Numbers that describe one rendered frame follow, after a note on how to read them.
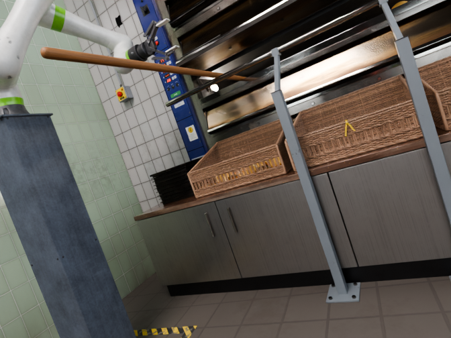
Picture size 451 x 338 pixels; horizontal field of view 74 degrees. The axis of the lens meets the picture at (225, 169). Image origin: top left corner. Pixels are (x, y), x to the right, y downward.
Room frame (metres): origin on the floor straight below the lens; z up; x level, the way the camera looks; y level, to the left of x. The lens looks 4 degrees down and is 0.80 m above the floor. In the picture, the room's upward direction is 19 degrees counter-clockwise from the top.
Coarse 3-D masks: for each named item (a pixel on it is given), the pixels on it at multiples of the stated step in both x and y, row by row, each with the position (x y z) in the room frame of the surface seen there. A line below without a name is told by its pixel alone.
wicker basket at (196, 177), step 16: (256, 128) 1.95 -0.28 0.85; (272, 128) 1.90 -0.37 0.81; (224, 144) 2.06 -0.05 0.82; (240, 144) 2.00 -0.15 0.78; (256, 144) 1.94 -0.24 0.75; (272, 144) 1.88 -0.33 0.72; (208, 160) 1.92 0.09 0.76; (224, 160) 2.05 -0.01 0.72; (240, 160) 1.53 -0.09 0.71; (256, 160) 1.49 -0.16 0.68; (272, 160) 1.46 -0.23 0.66; (288, 160) 1.53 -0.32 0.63; (192, 176) 1.67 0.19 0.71; (208, 176) 1.63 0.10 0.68; (256, 176) 1.50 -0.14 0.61; (272, 176) 1.47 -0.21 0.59; (208, 192) 1.64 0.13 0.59
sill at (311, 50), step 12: (420, 0) 1.49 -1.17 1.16; (396, 12) 1.54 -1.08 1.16; (360, 24) 1.62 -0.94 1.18; (372, 24) 1.60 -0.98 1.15; (336, 36) 1.69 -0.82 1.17; (348, 36) 1.66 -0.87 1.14; (312, 48) 1.75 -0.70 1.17; (288, 60) 1.82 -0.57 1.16; (264, 72) 1.90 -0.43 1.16; (240, 84) 1.99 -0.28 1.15; (216, 96) 2.08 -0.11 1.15
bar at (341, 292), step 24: (384, 0) 1.24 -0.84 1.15; (336, 24) 1.35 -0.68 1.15; (288, 48) 1.46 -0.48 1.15; (408, 48) 1.05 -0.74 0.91; (408, 72) 1.06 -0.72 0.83; (288, 120) 1.28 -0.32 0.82; (432, 120) 1.04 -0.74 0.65; (288, 144) 1.29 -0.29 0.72; (432, 144) 1.05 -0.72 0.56; (312, 192) 1.28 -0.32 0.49; (312, 216) 1.29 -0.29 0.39; (336, 264) 1.28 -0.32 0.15; (336, 288) 1.30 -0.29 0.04
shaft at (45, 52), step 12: (48, 48) 0.80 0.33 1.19; (72, 60) 0.87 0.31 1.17; (84, 60) 0.90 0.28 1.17; (96, 60) 0.94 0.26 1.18; (108, 60) 0.98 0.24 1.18; (120, 60) 1.03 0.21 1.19; (132, 60) 1.08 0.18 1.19; (168, 72) 1.30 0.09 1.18; (180, 72) 1.35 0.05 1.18; (192, 72) 1.44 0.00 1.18; (204, 72) 1.54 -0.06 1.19; (216, 72) 1.67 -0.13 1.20
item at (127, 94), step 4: (120, 88) 2.37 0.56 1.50; (124, 88) 2.36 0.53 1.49; (128, 88) 2.40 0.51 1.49; (116, 92) 2.39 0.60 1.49; (124, 92) 2.36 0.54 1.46; (128, 92) 2.38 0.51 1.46; (124, 96) 2.36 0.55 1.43; (128, 96) 2.37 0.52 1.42; (132, 96) 2.41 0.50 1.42; (120, 100) 2.39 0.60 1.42; (124, 100) 2.39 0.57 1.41; (128, 100) 2.43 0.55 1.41
